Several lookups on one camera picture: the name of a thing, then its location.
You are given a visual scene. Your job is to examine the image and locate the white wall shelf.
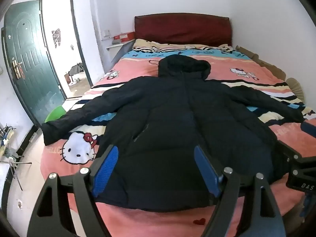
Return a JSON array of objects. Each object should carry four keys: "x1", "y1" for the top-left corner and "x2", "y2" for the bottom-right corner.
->
[{"x1": 106, "y1": 42, "x2": 130, "y2": 50}]

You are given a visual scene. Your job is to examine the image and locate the brass door handle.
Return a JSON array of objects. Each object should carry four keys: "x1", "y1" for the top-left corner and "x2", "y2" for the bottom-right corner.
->
[{"x1": 11, "y1": 59, "x2": 24, "y2": 80}]

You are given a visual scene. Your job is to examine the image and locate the green metal door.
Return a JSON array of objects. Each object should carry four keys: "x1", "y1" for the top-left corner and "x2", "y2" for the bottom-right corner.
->
[{"x1": 1, "y1": 0, "x2": 67, "y2": 126}]

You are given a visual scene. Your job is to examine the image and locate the grey slanted board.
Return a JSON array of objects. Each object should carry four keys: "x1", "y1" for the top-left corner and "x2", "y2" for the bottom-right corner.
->
[{"x1": 112, "y1": 41, "x2": 136, "y2": 66}]

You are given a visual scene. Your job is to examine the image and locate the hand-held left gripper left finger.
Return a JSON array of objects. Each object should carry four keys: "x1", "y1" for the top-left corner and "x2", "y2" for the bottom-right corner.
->
[{"x1": 27, "y1": 144, "x2": 119, "y2": 237}]

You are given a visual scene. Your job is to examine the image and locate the dark open umbrella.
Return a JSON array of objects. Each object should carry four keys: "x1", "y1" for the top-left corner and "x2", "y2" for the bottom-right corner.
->
[{"x1": 68, "y1": 62, "x2": 85, "y2": 77}]

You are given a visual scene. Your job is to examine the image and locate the black hooded puffer jacket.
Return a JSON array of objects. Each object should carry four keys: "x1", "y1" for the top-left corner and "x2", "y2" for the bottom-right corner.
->
[{"x1": 41, "y1": 55, "x2": 305, "y2": 213}]

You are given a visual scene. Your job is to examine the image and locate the metal rack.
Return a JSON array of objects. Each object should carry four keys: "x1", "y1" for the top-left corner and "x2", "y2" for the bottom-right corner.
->
[{"x1": 0, "y1": 123, "x2": 33, "y2": 191}]

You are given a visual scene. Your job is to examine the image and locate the green plastic stool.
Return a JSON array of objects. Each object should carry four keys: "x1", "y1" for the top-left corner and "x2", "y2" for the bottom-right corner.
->
[{"x1": 44, "y1": 104, "x2": 67, "y2": 124}]

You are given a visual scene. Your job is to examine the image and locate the red box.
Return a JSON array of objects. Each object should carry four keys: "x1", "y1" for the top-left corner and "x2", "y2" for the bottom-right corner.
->
[{"x1": 113, "y1": 32, "x2": 135, "y2": 43}]

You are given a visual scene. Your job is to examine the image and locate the wall poster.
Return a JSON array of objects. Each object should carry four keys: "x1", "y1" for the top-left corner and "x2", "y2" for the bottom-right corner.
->
[{"x1": 51, "y1": 28, "x2": 62, "y2": 48}]

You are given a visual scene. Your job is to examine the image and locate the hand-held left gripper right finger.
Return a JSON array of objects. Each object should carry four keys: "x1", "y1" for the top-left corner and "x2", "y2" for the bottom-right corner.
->
[{"x1": 194, "y1": 145, "x2": 284, "y2": 237}]

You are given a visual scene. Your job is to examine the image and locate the dark red headboard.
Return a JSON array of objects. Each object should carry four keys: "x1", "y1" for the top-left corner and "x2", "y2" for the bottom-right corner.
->
[{"x1": 134, "y1": 13, "x2": 232, "y2": 47}]

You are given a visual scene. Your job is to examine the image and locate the pink striped cartoon cat blanket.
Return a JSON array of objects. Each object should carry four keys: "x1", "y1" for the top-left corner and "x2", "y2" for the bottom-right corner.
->
[{"x1": 41, "y1": 39, "x2": 316, "y2": 237}]

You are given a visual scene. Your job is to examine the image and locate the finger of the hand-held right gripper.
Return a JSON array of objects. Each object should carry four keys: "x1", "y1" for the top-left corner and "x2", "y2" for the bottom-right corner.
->
[
  {"x1": 278, "y1": 140, "x2": 307, "y2": 165},
  {"x1": 300, "y1": 121, "x2": 316, "y2": 139}
]

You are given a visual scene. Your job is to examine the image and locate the beige woven fan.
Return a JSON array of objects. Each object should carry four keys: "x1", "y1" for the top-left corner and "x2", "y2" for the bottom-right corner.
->
[{"x1": 286, "y1": 78, "x2": 305, "y2": 102}]

